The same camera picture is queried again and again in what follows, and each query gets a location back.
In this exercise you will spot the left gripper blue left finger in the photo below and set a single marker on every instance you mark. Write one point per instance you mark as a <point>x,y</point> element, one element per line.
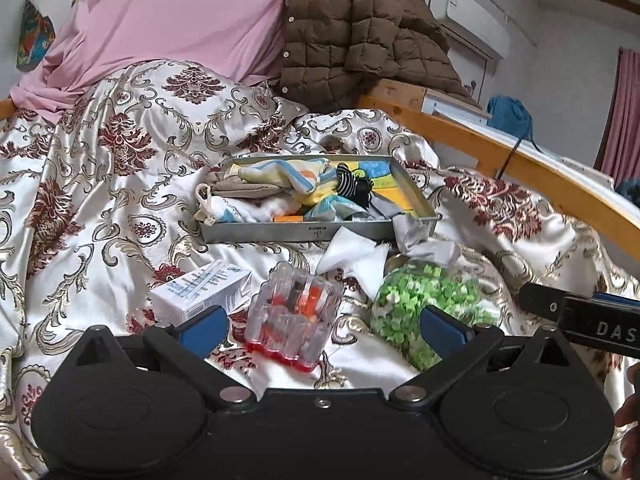
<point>203,333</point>

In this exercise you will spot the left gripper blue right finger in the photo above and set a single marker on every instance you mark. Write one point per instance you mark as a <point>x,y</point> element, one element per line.
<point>442,332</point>

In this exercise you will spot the white grey cloth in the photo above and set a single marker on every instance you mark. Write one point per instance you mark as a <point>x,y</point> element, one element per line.
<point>364,259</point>

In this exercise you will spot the orange ribbed sponge cloth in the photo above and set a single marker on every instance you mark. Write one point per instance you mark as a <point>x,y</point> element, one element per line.
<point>290,218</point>

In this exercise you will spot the beige grey cloth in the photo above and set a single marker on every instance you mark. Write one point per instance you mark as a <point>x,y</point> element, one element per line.
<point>228,184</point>

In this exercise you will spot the black striped sock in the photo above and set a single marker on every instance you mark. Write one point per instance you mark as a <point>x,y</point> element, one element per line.
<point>354,185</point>

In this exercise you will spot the striped pastel cloth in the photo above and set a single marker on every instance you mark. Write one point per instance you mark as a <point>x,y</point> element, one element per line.
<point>299,175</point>

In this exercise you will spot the white blue printed cloth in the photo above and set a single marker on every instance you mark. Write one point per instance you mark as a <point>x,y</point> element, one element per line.
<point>217,209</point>

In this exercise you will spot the person's right hand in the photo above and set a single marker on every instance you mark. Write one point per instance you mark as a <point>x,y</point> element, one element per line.
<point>628,414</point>

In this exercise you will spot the white blue carton box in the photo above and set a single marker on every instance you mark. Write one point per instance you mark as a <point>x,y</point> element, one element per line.
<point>218,284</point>

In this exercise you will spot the bag of green pieces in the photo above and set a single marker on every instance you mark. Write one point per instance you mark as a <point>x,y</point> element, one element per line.
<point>408,290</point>

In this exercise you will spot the clear plastic box red base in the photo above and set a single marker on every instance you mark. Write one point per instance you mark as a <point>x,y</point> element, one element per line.
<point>291,317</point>

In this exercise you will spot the grey tray with colourful drawing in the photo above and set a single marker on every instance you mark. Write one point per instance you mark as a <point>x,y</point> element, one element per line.
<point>394,193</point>

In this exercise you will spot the maroon curtain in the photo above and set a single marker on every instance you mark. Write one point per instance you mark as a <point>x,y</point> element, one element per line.
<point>618,156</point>

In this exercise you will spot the floral satin bedspread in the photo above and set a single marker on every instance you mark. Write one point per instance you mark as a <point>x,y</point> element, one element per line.
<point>43,316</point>

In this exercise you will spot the blue bag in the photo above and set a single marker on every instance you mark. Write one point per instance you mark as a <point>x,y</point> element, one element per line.
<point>509,115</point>

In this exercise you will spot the pink sheet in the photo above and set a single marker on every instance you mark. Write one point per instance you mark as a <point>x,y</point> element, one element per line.
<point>239,39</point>

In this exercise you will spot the white air conditioner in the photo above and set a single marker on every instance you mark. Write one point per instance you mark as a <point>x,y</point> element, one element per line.
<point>471,24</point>

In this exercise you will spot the brown quilted jacket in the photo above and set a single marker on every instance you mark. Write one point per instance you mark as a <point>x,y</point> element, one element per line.
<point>337,50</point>

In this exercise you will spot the wooden bed frame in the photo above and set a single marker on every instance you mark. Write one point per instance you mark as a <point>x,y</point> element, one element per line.
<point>500,159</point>

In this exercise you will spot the colourful wall poster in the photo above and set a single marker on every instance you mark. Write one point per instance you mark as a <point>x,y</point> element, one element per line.
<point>36,36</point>

